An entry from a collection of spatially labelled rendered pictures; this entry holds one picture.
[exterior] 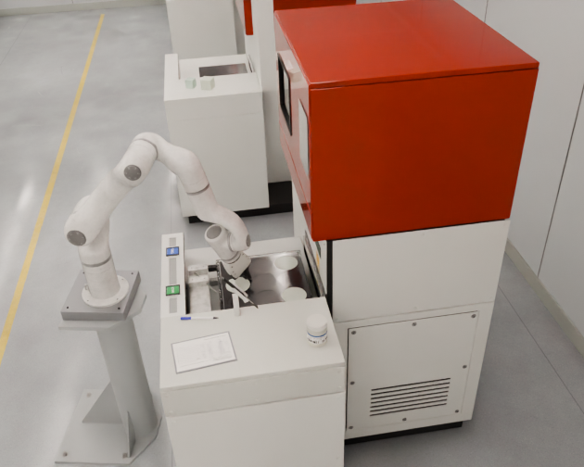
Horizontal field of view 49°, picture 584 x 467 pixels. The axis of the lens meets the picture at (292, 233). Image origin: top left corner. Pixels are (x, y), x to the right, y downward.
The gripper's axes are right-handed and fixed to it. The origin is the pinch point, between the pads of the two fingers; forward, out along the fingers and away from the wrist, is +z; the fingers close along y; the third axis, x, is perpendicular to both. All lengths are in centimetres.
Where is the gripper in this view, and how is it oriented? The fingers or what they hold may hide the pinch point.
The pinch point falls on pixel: (246, 274)
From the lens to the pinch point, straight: 261.8
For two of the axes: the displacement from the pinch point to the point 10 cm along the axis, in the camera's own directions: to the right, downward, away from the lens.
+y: -6.2, 7.3, -2.7
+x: 7.1, 3.8, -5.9
